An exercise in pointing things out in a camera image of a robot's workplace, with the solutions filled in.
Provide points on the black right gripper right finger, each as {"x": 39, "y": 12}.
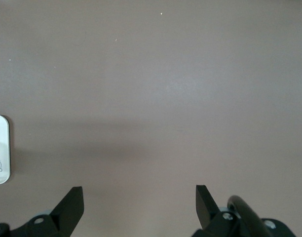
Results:
{"x": 210, "y": 217}

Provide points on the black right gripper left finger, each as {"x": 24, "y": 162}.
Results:
{"x": 59, "y": 217}

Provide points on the white Rabbit print tray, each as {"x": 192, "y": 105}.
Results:
{"x": 0, "y": 148}

